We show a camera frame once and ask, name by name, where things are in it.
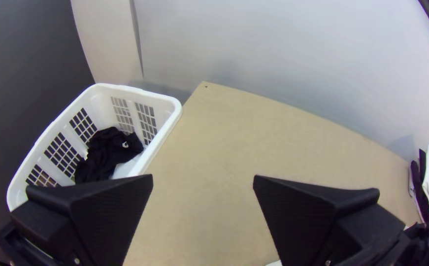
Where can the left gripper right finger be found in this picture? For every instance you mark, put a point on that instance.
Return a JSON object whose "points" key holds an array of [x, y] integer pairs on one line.
{"points": [[303, 221]]}

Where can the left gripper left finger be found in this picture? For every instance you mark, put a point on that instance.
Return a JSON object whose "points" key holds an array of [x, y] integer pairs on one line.
{"points": [[103, 218]]}

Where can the black garment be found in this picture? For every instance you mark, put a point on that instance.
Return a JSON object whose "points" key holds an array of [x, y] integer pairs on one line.
{"points": [[105, 155]]}

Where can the white laundry basket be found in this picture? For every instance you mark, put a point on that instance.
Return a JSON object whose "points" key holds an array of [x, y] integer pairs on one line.
{"points": [[99, 96]]}

